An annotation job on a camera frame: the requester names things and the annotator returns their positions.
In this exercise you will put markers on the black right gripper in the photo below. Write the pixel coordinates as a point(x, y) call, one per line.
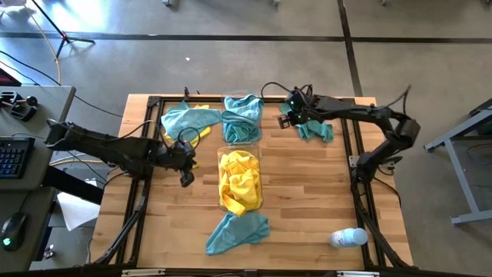
point(307, 107)

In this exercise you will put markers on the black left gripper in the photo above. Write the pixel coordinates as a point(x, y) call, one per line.
point(181, 157)

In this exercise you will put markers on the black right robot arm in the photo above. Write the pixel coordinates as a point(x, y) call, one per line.
point(403, 132)

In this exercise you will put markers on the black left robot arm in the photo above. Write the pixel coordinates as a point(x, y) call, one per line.
point(115, 148)

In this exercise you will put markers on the clear plastic basket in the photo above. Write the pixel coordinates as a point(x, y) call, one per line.
point(240, 148)
point(242, 92)

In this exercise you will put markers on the black table clamp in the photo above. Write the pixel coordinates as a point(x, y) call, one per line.
point(186, 94)

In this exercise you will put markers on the white paper sheet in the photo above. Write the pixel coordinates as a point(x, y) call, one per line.
point(78, 207)

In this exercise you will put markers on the black desk crossbar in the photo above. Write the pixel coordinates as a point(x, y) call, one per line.
point(73, 184)

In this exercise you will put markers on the light blue spray bottle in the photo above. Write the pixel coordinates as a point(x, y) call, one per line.
point(348, 237)

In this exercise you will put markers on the grey desk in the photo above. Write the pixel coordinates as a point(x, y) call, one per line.
point(42, 104)

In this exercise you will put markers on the black keyboard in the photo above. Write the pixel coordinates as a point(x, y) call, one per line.
point(15, 157)

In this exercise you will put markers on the black clamp tool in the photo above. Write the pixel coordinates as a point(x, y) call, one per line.
point(21, 107)

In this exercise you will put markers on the black computer mouse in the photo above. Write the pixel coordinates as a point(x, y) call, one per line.
point(13, 231)

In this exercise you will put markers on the black tripod stand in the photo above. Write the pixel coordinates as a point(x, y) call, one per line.
point(63, 36)

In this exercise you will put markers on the black monitor with red glow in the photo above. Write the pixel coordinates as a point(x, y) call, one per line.
point(7, 79)

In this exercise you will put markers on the silver metal bracket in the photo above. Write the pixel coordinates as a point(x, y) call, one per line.
point(142, 272)
point(357, 274)

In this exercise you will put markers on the grey metal table frame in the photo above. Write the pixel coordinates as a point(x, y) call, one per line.
point(461, 184)

